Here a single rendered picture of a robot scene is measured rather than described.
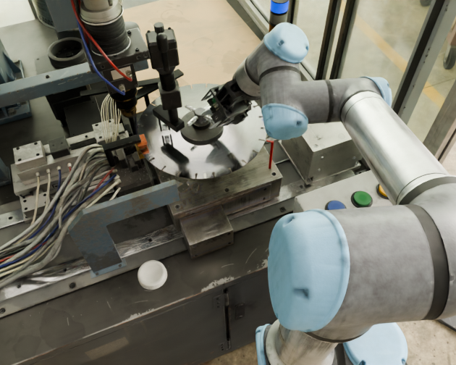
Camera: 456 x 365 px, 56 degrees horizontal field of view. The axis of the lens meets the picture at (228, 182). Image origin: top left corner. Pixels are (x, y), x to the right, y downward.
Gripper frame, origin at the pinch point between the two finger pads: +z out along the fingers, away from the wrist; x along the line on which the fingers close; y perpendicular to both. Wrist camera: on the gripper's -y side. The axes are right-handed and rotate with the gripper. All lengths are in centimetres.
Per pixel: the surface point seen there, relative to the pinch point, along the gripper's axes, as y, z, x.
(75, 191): 33.1, 19.1, -2.0
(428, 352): -59, 40, 108
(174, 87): 11.9, -9.6, -7.9
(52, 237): 42.1, 23.2, 5.1
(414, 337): -59, 44, 102
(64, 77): 22.9, 14.8, -28.2
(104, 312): 40, 22, 27
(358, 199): -13.9, -13.3, 33.5
